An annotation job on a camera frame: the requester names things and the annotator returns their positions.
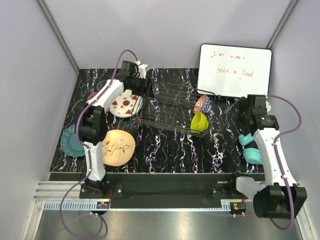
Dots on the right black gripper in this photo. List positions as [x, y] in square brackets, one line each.
[240, 104]

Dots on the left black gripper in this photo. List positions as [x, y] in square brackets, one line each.
[141, 92]

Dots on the black wire dish rack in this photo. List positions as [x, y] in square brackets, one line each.
[172, 107]

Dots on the red patterned blue zigzag bowl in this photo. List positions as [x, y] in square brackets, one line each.
[203, 104]

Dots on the lime green bowl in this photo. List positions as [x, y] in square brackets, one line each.
[199, 123]

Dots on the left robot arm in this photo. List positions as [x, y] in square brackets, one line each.
[91, 127]

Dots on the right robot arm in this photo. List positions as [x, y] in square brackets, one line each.
[280, 197]

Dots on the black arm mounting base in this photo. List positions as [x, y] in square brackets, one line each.
[213, 186]

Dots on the white watermelon pattern plate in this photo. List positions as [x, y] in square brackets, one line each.
[126, 105]

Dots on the white whiteboard with red writing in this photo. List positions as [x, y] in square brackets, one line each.
[233, 71]

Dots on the black marble pattern mat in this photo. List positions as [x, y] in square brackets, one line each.
[157, 150]

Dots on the clear drinking glass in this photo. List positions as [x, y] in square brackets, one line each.
[100, 85]

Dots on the teal headphones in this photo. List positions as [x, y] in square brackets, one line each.
[251, 154]

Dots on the pink mug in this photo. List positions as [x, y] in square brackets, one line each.
[91, 96]

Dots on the orange bird plate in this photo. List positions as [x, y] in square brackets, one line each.
[118, 148]

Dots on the teal scalloped plate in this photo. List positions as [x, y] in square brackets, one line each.
[70, 144]

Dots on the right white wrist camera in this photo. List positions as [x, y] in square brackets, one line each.
[267, 105]

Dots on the grey slotted cable duct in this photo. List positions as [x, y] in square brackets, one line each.
[224, 205]

